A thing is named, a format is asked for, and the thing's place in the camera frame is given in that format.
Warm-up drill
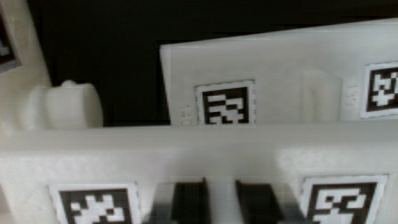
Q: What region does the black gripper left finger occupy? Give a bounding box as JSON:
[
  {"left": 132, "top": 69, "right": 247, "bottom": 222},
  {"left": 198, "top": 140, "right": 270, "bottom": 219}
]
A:
[{"left": 148, "top": 181, "right": 210, "bottom": 224}]

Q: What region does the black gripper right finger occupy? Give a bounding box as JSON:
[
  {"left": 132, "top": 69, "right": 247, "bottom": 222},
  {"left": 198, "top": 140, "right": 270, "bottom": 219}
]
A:
[{"left": 235, "top": 180, "right": 285, "bottom": 224}]

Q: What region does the white cabinet door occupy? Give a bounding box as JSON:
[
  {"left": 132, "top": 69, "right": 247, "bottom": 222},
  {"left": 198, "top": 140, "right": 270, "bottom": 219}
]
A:
[
  {"left": 0, "top": 120, "right": 398, "bottom": 224},
  {"left": 160, "top": 18, "right": 398, "bottom": 126}
]

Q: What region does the white cabinet body box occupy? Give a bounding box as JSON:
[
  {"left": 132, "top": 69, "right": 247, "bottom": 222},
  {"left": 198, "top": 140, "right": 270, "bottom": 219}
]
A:
[{"left": 0, "top": 0, "right": 103, "bottom": 135}]

